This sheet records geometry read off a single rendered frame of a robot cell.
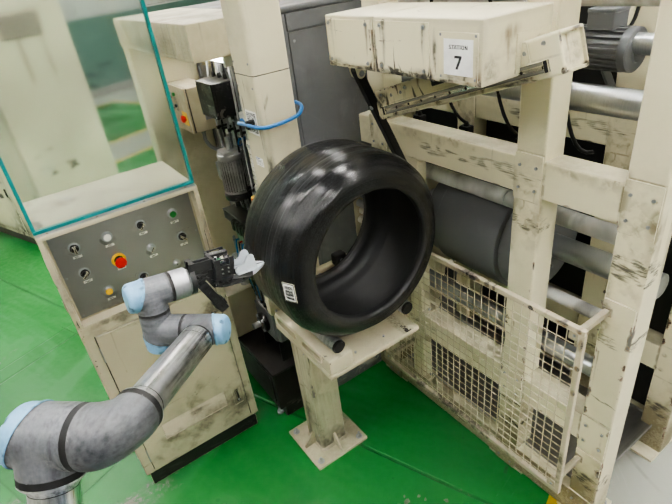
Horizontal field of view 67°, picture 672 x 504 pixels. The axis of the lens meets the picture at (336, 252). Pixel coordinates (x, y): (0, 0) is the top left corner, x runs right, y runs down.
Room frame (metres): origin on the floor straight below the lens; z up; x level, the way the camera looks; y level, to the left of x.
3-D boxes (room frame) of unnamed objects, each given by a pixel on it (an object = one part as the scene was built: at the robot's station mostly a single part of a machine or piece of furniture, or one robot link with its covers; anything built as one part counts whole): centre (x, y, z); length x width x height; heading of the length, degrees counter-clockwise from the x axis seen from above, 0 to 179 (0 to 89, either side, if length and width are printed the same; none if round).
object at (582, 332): (1.40, -0.40, 0.65); 0.90 x 0.02 x 0.70; 31
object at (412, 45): (1.47, -0.32, 1.71); 0.61 x 0.25 x 0.15; 31
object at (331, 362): (1.35, 0.12, 0.83); 0.36 x 0.09 x 0.06; 31
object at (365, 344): (1.43, 0.00, 0.80); 0.37 x 0.36 x 0.02; 121
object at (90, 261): (1.78, 0.81, 0.63); 0.56 x 0.41 x 1.27; 121
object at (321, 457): (1.63, 0.15, 0.02); 0.27 x 0.27 x 0.04; 31
